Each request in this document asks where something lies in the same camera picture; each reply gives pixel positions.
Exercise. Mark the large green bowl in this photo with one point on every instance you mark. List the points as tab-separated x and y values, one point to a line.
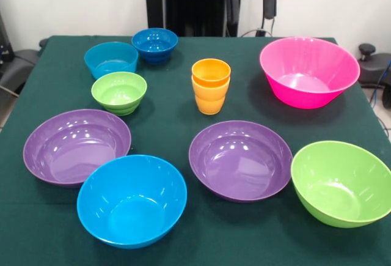
339	186

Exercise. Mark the orange cup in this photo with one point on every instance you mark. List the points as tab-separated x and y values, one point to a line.
211	70

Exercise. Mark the small light blue bowl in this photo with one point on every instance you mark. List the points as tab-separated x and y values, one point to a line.
110	58

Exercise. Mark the large blue bowl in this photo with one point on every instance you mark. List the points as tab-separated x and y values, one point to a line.
131	205

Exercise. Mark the black knobbed equipment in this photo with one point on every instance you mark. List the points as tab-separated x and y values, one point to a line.
366	51

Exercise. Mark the purple bowl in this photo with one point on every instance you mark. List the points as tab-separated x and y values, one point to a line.
238	162
73	150

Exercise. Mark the small dark blue bowl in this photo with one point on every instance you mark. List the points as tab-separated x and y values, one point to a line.
154	49

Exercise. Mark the dark green table cloth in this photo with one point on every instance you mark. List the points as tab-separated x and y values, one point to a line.
244	235

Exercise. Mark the black chair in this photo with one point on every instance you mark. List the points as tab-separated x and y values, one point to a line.
15	64

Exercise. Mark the small green bowl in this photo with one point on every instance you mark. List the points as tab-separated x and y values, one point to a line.
116	92

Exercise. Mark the large pink bowl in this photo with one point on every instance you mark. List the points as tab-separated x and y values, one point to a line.
305	76

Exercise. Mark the yellow cup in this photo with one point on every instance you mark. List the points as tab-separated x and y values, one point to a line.
211	101

